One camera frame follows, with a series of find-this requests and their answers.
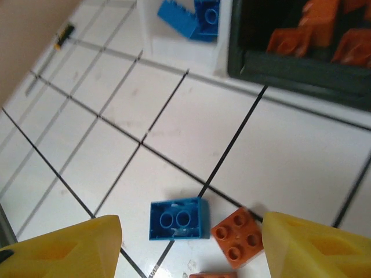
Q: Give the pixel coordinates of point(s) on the black plastic container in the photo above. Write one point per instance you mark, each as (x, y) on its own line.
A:
(290, 76)

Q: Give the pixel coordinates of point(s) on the long blue lego brick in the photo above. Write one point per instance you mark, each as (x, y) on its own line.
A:
(176, 20)

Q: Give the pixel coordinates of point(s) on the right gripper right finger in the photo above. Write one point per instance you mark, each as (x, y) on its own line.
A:
(316, 252)

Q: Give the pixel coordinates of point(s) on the white plastic container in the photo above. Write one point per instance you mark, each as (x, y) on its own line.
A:
(179, 56)

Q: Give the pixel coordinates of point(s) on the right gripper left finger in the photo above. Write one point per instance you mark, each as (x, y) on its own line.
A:
(58, 252)

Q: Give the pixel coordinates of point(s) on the yellow black screwdriver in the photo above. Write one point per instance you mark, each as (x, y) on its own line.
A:
(66, 33)

